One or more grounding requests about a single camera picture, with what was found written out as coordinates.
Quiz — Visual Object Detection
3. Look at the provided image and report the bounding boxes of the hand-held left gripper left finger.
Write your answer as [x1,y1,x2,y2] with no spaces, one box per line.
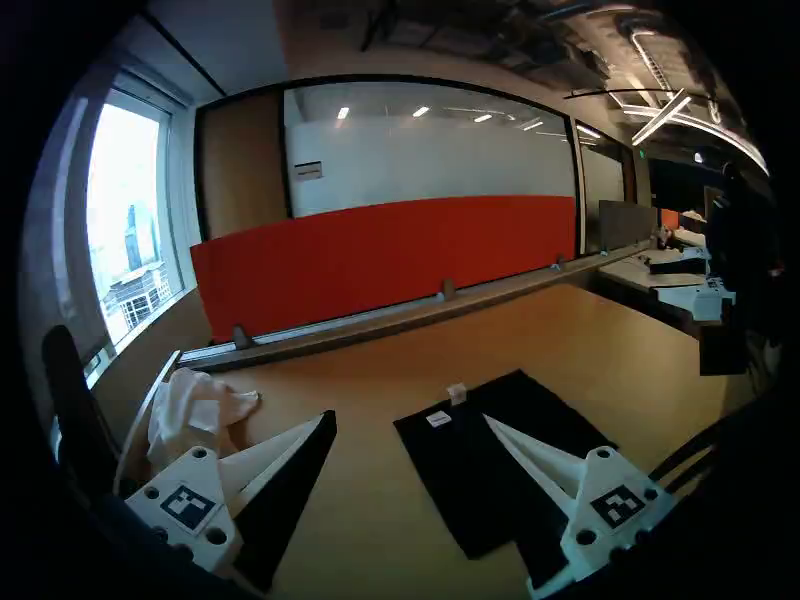
[123,409,339,593]

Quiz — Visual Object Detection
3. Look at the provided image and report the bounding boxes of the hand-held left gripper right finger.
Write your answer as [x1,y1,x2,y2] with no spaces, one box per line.
[481,412,679,596]

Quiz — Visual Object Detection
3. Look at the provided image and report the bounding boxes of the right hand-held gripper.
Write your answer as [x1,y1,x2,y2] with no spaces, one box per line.
[648,161,783,379]

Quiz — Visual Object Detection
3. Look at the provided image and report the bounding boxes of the black towel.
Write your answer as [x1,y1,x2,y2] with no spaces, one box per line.
[392,369,620,561]

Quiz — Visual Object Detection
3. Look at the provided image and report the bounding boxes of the heap of white towels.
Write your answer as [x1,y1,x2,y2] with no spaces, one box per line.
[146,367,263,469]

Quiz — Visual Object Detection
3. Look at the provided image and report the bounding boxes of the grey desk screen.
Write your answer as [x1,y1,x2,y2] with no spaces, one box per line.
[598,199,659,255]

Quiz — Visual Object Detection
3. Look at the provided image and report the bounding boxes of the black office chair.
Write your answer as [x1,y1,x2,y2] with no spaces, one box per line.
[40,324,123,495]

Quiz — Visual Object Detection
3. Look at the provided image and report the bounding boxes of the red desk screen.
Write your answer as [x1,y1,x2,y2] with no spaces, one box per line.
[176,194,651,371]

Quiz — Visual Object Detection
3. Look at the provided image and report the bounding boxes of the black cable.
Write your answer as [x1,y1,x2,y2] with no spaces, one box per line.
[648,429,720,484]

